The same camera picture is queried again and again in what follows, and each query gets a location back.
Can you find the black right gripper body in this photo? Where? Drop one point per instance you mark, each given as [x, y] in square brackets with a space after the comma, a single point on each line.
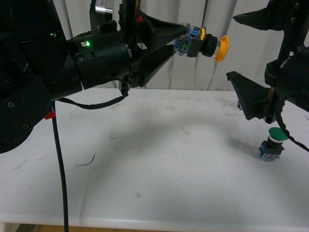
[288, 75]

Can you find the yellow push button switch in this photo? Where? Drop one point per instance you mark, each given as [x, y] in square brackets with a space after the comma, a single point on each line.
[196, 41]

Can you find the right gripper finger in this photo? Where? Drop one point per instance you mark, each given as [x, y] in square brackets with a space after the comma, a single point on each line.
[258, 18]
[253, 98]

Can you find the curved black wire scrap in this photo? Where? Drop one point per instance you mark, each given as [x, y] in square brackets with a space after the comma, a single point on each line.
[85, 164]

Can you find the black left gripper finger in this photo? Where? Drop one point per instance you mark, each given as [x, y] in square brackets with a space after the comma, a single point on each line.
[155, 33]
[152, 62]

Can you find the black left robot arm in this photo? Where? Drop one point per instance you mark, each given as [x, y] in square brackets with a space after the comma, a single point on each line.
[38, 65]

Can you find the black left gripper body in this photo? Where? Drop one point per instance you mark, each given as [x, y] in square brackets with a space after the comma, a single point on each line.
[107, 52]

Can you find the white pleated curtain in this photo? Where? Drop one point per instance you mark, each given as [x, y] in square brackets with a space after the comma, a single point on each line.
[67, 81]

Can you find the green push button switch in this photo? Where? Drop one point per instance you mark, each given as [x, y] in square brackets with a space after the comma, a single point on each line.
[271, 149]

